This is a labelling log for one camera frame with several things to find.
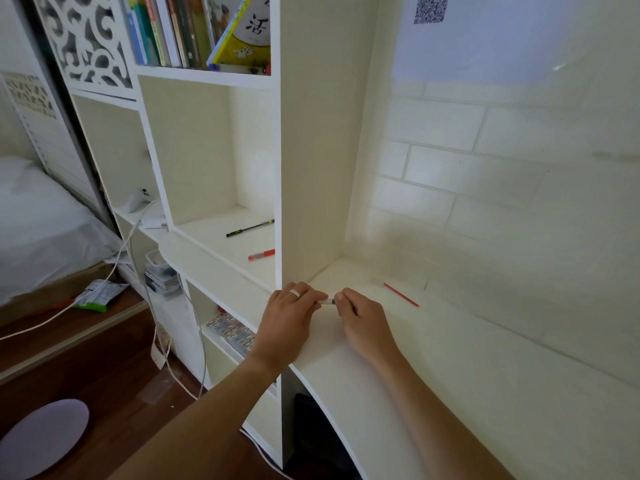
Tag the flat white box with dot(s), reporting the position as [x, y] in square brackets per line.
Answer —
[154, 224]

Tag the small white device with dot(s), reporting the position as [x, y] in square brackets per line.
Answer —
[136, 199]

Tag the black square code sticker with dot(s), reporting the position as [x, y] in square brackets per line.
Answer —
[431, 7]

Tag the person's right fingers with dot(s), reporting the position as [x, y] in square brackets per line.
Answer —
[346, 300]

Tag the pale wall poster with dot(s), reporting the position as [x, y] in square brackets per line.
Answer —
[500, 39]

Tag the white sliding wardrobe door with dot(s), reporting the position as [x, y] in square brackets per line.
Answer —
[45, 124]

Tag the green and white packet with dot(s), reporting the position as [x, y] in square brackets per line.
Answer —
[97, 294]

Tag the row of upright books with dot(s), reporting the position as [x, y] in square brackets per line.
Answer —
[165, 29]

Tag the white carved lattice panel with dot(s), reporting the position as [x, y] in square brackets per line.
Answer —
[85, 39]

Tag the lilac round stool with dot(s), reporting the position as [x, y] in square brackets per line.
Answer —
[42, 439]

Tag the thin red pen refill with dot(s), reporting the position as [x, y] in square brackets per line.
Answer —
[401, 294]

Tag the patterned flat box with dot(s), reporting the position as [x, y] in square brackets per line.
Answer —
[232, 332]

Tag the person's right hand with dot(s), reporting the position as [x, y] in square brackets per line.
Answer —
[367, 327]

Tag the person's left hand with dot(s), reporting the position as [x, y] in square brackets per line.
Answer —
[282, 327]

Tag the person's right forearm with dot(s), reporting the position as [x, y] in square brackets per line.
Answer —
[430, 414]

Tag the person's left forearm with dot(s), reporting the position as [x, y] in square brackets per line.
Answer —
[210, 419]

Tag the black pen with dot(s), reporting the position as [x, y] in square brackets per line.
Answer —
[250, 228]

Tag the red pen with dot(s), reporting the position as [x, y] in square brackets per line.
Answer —
[261, 255]

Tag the person's left fingers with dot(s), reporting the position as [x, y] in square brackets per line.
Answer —
[306, 293]

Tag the white bed mattress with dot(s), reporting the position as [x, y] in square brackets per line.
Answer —
[45, 224]

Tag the white bookshelf unit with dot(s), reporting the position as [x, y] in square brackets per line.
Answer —
[320, 144]

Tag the white power adapter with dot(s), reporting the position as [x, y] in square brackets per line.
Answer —
[159, 352]

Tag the yellow leaning book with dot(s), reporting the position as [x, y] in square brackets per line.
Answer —
[245, 39]

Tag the clear pen barrel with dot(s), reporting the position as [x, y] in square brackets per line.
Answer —
[327, 301]

